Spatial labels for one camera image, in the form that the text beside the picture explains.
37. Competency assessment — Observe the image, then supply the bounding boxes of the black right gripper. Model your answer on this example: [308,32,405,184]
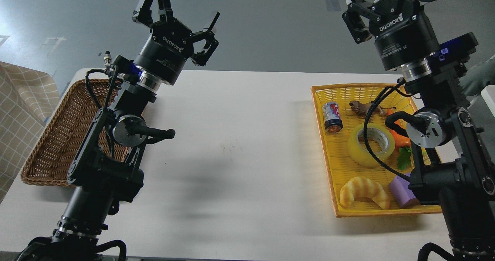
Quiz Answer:
[342,0,440,71]

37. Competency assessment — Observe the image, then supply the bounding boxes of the brown wicker basket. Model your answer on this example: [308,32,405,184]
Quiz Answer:
[20,79,145,187]

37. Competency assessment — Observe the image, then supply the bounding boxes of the purple foam block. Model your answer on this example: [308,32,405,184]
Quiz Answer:
[388,176,420,208]

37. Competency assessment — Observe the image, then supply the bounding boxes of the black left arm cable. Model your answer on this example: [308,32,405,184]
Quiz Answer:
[85,68,118,157]

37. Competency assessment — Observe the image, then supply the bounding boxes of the orange toy carrot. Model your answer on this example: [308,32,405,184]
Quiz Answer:
[387,108,411,150]

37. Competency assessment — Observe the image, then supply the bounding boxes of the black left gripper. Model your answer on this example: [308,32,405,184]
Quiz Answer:
[132,0,220,86]

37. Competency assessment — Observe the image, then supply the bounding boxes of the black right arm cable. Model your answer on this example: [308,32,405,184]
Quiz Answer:
[363,77,412,183]

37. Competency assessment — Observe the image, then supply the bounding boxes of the brown toy lion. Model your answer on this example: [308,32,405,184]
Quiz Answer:
[349,100,396,117]

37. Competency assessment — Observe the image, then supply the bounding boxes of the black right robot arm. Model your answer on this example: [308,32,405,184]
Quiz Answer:
[342,0,495,261]

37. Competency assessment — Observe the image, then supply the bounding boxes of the small soda can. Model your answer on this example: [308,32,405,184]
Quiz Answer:
[322,101,343,133]

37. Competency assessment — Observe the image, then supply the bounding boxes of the yellow tape roll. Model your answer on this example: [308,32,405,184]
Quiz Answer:
[346,123,396,168]

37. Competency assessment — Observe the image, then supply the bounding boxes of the beige checkered cloth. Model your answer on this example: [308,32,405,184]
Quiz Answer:
[0,62,60,200]

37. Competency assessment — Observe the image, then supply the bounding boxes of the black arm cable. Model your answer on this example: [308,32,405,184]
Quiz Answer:
[363,77,412,183]
[85,68,118,157]

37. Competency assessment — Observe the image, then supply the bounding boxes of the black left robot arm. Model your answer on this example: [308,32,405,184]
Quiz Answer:
[16,0,220,261]

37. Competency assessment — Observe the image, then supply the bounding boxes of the toy croissant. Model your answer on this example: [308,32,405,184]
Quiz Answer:
[339,176,391,210]

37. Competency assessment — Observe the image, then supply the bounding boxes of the yellow plastic basket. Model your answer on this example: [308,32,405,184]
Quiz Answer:
[311,83,442,218]

